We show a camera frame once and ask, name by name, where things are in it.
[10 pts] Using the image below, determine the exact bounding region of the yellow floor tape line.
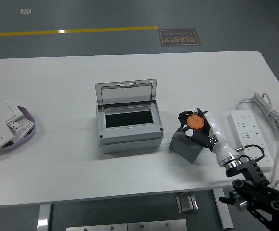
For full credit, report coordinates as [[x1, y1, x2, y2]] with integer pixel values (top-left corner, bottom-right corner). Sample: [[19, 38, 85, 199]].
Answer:
[[0, 26, 158, 38]]

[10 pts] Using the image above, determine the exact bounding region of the purple plastic tray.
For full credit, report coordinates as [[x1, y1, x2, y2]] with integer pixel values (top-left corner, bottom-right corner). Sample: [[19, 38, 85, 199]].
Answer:
[[0, 105, 37, 152]]

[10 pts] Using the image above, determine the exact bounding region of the small white socket module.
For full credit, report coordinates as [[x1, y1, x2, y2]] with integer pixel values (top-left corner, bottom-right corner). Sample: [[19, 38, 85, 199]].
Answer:
[[6, 120, 21, 133]]

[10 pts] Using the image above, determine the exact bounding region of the white wall switch plate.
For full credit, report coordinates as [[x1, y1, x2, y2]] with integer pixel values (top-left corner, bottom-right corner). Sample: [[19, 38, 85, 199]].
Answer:
[[0, 100, 26, 126]]

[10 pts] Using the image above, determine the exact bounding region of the grey plastic junction box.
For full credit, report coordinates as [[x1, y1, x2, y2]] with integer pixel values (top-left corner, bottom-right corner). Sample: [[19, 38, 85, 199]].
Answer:
[[96, 100, 164, 154]]

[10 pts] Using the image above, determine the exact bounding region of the transparent hinged box lid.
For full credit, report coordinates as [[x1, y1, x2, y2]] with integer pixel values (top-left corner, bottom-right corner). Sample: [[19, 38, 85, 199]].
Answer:
[[95, 78, 158, 108]]

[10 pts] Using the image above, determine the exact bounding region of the orange cylinder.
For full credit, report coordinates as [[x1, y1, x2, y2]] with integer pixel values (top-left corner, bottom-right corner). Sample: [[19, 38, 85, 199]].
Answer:
[[186, 115, 205, 132]]

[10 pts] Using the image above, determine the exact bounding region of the grey metal base plate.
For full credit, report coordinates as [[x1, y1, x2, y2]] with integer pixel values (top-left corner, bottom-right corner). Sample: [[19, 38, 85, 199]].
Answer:
[[66, 219, 188, 231]]

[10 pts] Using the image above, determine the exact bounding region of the white table leg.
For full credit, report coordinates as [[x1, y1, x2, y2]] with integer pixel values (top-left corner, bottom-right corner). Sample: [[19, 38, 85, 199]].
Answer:
[[213, 188, 234, 229], [36, 204, 52, 231]]

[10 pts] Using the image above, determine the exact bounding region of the white power strip cord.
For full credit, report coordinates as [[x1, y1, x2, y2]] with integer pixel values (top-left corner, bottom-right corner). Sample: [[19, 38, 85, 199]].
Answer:
[[235, 92, 279, 191]]

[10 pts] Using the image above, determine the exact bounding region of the grey metal box under table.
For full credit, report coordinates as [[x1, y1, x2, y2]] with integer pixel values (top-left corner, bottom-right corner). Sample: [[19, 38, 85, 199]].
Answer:
[[176, 192, 199, 215]]

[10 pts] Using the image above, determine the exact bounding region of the grey cube with round hole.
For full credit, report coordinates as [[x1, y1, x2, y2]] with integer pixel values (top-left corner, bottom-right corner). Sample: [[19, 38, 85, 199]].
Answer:
[[169, 125, 211, 165]]

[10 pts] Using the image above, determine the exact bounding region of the brown floor sign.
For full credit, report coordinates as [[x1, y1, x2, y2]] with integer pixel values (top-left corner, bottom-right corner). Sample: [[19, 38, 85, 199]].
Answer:
[[158, 28, 202, 47]]

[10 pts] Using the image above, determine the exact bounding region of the white and black robot right hand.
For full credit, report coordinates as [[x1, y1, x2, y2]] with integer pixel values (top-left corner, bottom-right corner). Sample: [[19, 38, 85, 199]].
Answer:
[[177, 107, 240, 167]]

